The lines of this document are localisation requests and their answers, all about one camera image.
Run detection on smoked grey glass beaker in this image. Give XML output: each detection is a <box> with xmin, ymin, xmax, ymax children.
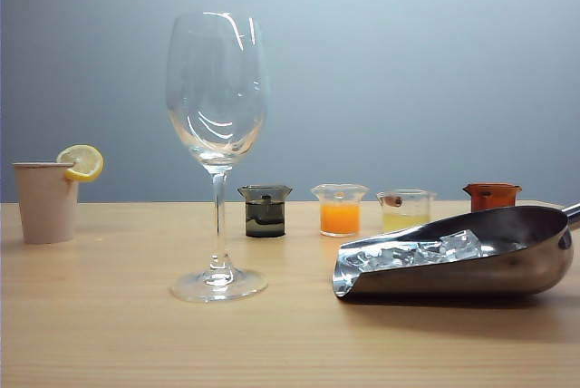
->
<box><xmin>237</xmin><ymin>184</ymin><xmax>294</xmax><ymax>238</ymax></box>

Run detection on clear beaker with pale juice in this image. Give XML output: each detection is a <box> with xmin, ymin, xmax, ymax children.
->
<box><xmin>375</xmin><ymin>188</ymin><xmax>437</xmax><ymax>234</ymax></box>

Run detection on yellow lemon slice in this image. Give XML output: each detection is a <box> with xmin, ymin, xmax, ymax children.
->
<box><xmin>55</xmin><ymin>144</ymin><xmax>105</xmax><ymax>183</ymax></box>

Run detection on clear beaker with orange juice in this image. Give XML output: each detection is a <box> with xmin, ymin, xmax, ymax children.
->
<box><xmin>310</xmin><ymin>183</ymin><xmax>369</xmax><ymax>238</ymax></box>

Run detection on beige paper cup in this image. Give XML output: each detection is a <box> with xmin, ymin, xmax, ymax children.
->
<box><xmin>12</xmin><ymin>161</ymin><xmax>81</xmax><ymax>245</ymax></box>

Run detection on clear wine glass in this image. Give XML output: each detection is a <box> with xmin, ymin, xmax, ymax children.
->
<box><xmin>165</xmin><ymin>11</ymin><xmax>272</xmax><ymax>303</ymax></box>

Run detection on amber glass beaker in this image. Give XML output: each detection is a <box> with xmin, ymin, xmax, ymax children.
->
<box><xmin>462</xmin><ymin>182</ymin><xmax>523</xmax><ymax>213</ymax></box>

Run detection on clear ice cubes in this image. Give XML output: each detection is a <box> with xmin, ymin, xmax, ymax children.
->
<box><xmin>343</xmin><ymin>228</ymin><xmax>529</xmax><ymax>271</ymax></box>

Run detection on stainless steel ice scoop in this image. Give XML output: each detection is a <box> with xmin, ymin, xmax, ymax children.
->
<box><xmin>333</xmin><ymin>200</ymin><xmax>580</xmax><ymax>299</ymax></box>

